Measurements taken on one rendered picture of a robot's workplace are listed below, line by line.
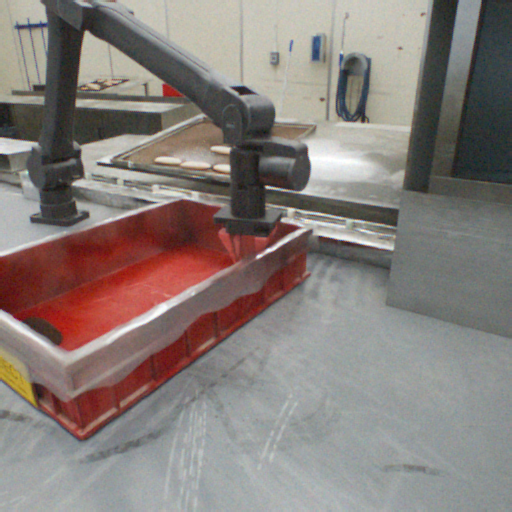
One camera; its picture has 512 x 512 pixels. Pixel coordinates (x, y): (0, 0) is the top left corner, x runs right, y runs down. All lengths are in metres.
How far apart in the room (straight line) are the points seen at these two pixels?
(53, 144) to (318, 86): 4.12
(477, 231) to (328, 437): 0.34
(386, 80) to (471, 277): 4.12
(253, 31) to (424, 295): 4.83
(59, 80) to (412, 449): 0.88
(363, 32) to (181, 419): 4.52
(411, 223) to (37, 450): 0.54
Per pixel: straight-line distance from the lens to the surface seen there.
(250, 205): 0.68
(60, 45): 0.98
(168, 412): 0.51
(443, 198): 0.64
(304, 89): 5.04
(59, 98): 1.01
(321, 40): 4.80
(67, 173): 1.11
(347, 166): 1.23
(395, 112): 4.70
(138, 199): 1.15
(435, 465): 0.49
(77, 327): 0.68
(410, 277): 0.69
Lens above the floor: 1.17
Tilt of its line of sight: 24 degrees down
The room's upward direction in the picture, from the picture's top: straight up
